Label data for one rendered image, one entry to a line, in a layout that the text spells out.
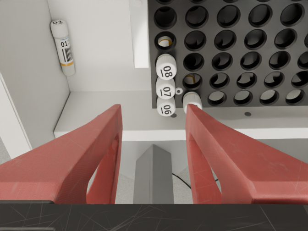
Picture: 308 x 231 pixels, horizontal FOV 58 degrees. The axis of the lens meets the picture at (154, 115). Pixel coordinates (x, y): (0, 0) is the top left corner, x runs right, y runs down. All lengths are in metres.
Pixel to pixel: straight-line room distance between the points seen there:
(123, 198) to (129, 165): 0.36
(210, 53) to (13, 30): 0.12
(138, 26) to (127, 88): 0.07
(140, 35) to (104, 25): 0.03
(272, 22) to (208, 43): 0.04
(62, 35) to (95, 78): 0.05
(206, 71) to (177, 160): 1.34
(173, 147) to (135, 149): 0.19
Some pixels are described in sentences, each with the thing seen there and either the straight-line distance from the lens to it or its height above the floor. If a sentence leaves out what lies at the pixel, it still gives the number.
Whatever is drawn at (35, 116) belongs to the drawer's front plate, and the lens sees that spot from 0.21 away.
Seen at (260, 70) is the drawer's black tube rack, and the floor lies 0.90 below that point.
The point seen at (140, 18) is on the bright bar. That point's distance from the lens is 0.22.
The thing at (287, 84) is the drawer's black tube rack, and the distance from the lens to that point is 0.21.
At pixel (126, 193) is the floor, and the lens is 1.81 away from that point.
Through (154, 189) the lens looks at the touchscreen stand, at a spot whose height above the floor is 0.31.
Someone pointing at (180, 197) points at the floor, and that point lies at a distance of 1.84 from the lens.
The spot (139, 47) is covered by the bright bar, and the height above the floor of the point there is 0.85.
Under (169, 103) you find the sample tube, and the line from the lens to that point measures 0.18.
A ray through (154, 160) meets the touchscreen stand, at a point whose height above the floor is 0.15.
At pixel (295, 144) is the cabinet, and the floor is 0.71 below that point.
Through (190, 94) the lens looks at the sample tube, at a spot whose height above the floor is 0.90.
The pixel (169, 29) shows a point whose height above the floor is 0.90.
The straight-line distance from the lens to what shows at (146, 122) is 0.23.
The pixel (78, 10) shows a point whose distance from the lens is 0.24.
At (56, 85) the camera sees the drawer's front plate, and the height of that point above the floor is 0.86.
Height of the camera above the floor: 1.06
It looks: 52 degrees down
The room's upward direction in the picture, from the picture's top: 180 degrees counter-clockwise
